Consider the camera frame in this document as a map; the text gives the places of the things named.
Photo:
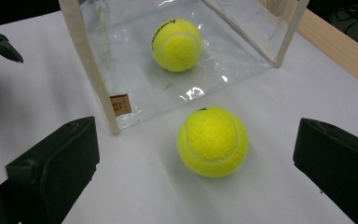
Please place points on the transparent tote bag beige trim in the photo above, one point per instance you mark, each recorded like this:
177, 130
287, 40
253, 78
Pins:
143, 84

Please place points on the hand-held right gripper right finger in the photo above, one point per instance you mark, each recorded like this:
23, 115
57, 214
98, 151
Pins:
341, 165

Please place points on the white table board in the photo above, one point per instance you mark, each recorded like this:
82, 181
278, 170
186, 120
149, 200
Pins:
149, 196

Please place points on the yellow tennis ball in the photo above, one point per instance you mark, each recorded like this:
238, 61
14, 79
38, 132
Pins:
177, 46
213, 143

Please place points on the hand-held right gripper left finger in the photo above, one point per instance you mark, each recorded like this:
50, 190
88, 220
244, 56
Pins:
56, 168

